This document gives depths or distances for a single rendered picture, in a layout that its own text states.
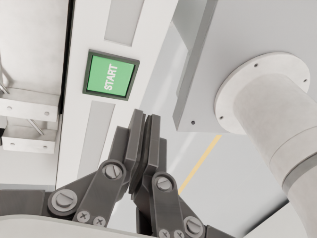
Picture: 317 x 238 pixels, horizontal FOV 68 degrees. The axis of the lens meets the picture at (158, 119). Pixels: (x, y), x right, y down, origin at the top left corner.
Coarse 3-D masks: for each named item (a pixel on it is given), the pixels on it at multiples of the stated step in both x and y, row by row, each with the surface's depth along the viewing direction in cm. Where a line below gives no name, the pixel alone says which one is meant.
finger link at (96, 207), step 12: (108, 168) 10; (120, 168) 11; (96, 180) 10; (108, 180) 10; (120, 180) 10; (96, 192) 9; (108, 192) 9; (84, 204) 9; (96, 204) 9; (108, 204) 9; (84, 216) 8; (96, 216) 8; (108, 216) 9
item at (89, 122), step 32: (96, 0) 22; (128, 0) 22; (160, 0) 23; (96, 32) 24; (128, 32) 25; (160, 32) 25; (96, 96) 29; (64, 128) 32; (96, 128) 33; (64, 160) 36; (96, 160) 38
